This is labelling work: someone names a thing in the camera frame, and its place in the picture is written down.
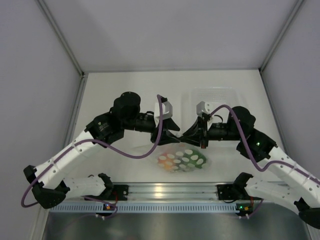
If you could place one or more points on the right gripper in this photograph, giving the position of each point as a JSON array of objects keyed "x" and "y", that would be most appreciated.
[{"x": 191, "y": 136}]

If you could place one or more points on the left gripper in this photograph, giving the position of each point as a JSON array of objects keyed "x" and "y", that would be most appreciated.
[{"x": 168, "y": 124}]

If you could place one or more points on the clear zip top bag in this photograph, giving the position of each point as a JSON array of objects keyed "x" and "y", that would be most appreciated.
[{"x": 173, "y": 148}]

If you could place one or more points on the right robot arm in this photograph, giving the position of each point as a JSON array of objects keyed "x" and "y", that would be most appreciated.
[{"x": 301, "y": 192}]

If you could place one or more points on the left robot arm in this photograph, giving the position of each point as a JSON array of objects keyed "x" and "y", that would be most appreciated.
[{"x": 49, "y": 182}]

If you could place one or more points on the clear plastic basket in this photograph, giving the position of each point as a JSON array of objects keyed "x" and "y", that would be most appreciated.
[{"x": 217, "y": 96}]

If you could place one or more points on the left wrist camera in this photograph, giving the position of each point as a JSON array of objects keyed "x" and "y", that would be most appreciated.
[{"x": 167, "y": 110}]

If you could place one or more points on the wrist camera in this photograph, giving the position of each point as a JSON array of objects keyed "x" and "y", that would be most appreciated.
[
  {"x": 167, "y": 110},
  {"x": 204, "y": 108}
]

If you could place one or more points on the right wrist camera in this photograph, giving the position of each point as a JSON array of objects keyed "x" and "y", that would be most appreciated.
[{"x": 204, "y": 108}]

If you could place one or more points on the aluminium mounting rail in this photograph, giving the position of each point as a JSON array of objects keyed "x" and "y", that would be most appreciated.
[{"x": 144, "y": 191}]

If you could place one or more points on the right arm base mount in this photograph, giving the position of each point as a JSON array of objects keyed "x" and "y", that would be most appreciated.
[{"x": 226, "y": 192}]

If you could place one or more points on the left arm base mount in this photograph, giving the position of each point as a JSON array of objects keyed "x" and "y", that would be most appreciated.
[{"x": 119, "y": 193}]

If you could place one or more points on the slotted cable duct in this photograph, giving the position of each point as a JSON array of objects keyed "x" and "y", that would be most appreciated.
[{"x": 126, "y": 207}]

